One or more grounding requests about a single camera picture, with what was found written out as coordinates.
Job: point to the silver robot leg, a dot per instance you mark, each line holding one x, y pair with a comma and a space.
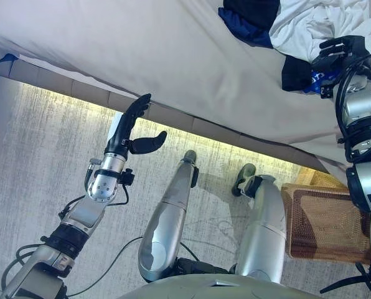
266, 224
167, 218

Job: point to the silver right robot leg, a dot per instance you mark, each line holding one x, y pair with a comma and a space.
266, 224

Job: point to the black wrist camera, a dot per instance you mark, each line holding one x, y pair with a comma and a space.
326, 91
128, 178

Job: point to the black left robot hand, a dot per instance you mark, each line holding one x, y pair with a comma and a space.
123, 134

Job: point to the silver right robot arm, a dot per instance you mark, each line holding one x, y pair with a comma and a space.
363, 102

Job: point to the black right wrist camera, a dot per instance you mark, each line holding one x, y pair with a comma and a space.
326, 91

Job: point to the beige bed runner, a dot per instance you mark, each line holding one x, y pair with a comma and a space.
142, 46

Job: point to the grey robot torso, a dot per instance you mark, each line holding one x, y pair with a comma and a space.
204, 288

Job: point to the small blue fabric piece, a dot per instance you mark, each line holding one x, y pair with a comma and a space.
8, 57

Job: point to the silver left robot leg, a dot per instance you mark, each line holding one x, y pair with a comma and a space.
167, 218

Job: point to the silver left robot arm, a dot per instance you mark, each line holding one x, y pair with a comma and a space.
104, 183

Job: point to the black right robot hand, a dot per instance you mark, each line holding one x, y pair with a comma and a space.
353, 53

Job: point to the black garment with blue label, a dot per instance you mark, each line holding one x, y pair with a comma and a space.
251, 12

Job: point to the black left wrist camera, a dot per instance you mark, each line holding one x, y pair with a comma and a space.
128, 178

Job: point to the white garment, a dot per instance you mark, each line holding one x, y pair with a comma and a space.
303, 25

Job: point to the brown wicker basket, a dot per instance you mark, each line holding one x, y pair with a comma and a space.
322, 224

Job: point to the dark blue garment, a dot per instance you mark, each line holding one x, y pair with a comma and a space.
235, 28

